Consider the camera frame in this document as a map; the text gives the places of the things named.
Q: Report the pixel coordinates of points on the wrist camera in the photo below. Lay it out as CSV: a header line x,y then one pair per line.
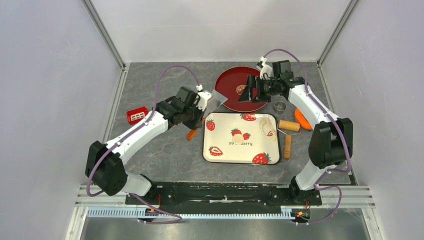
x,y
187,98
280,69

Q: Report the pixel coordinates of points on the white strawberry tray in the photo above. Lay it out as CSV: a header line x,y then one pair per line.
x,y
260,147

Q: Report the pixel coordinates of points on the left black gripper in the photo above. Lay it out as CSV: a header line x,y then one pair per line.
x,y
197,123

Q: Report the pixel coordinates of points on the wooden dough roller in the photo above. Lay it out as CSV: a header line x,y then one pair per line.
x,y
288,128

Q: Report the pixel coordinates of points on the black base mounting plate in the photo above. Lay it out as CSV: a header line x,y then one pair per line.
x,y
228,198

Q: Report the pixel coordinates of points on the metal scraper orange handle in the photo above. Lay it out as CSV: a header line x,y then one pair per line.
x,y
211,100

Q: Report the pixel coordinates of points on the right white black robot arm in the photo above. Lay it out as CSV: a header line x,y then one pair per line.
x,y
331,145

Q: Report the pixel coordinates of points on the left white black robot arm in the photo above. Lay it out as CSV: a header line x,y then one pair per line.
x,y
106,162

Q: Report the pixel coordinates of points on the orange curved toy track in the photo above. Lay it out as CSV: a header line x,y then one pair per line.
x,y
299,117

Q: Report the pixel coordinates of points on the white dough piece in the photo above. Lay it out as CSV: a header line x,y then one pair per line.
x,y
238,139

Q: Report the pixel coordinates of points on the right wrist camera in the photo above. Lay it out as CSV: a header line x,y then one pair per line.
x,y
280,69

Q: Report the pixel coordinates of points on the red toy brick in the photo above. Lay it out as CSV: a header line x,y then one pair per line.
x,y
136,115

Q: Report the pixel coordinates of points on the aluminium frame rail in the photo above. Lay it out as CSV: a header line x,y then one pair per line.
x,y
122,205

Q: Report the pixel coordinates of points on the round red plate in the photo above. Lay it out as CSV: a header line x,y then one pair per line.
x,y
231,84

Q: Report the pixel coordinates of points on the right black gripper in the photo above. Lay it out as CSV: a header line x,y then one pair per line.
x,y
247,94

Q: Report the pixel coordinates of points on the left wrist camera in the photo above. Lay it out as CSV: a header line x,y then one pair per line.
x,y
187,98

